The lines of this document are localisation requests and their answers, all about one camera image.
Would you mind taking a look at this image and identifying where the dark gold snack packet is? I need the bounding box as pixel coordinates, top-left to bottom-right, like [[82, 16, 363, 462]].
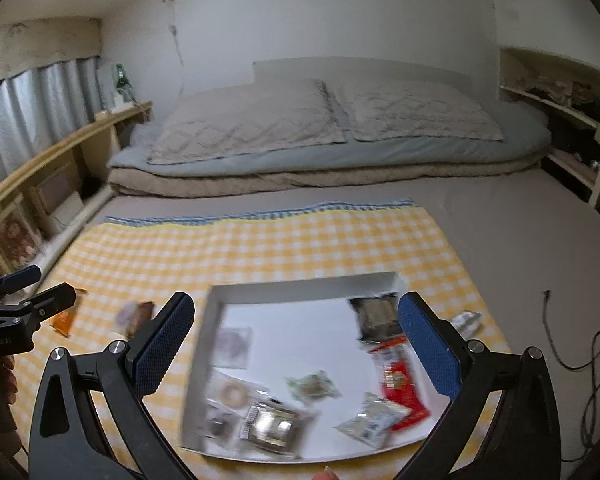
[[237, 400, 316, 458]]

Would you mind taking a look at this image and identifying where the crumpled silver wrapper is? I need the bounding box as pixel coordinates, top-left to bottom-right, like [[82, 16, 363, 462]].
[[450, 310, 482, 335]]

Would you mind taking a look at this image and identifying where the framed picture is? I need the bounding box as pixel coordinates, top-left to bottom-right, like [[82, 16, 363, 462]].
[[0, 205, 43, 266]]

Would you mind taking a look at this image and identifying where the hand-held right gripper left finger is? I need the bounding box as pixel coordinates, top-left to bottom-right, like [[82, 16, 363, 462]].
[[28, 291, 196, 480]]

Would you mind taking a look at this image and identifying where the dark olive snack packet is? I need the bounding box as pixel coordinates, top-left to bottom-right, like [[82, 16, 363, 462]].
[[348, 292, 403, 343]]

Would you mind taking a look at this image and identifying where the yellow checkered cloth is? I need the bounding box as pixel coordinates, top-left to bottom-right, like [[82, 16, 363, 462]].
[[10, 199, 512, 480]]

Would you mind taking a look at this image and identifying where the green bottle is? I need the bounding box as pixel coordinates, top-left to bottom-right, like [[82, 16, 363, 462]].
[[112, 63, 133, 98]]

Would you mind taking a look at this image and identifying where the red snack packet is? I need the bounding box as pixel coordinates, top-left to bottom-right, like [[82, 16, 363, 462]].
[[367, 337, 431, 432]]

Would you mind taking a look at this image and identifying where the white snack packet green print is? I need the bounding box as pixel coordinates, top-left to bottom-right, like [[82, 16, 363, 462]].
[[334, 392, 412, 450]]

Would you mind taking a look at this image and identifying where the brown snack packet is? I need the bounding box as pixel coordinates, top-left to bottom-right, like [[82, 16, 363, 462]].
[[127, 301, 156, 338]]

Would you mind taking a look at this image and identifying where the beige curtain valance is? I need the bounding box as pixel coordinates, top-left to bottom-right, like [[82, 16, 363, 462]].
[[0, 19, 101, 91]]

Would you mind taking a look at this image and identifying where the blue-grey duvet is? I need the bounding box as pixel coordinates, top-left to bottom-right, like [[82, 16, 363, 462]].
[[107, 105, 552, 181]]

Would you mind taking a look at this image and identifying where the wooden bedside shelf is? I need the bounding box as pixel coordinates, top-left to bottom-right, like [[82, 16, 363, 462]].
[[0, 101, 153, 271]]

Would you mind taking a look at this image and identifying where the white cardboard tray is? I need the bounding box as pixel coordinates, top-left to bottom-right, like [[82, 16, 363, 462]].
[[180, 271, 456, 463]]

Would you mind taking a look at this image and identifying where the small clear candy packet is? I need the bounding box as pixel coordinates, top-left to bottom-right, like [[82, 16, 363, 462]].
[[215, 326, 253, 368]]

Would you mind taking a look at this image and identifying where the grey quilted pillow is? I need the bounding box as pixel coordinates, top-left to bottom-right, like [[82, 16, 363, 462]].
[[330, 79, 504, 143], [147, 77, 348, 166]]

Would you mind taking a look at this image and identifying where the orange snack packet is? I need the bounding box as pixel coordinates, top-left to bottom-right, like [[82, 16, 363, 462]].
[[50, 288, 88, 338]]

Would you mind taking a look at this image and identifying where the black cable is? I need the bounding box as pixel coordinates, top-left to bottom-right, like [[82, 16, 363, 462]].
[[542, 290, 600, 448]]

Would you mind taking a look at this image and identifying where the beige blanket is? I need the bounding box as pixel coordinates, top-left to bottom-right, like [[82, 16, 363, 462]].
[[109, 152, 543, 198]]

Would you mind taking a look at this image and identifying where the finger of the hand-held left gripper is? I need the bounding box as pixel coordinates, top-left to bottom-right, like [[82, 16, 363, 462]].
[[0, 282, 76, 333], [0, 266, 42, 306]]

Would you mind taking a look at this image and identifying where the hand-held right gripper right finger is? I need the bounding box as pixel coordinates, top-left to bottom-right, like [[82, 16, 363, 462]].
[[398, 291, 563, 480]]

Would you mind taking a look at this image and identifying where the grey curtain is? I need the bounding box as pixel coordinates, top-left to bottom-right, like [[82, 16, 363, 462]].
[[0, 57, 101, 191]]

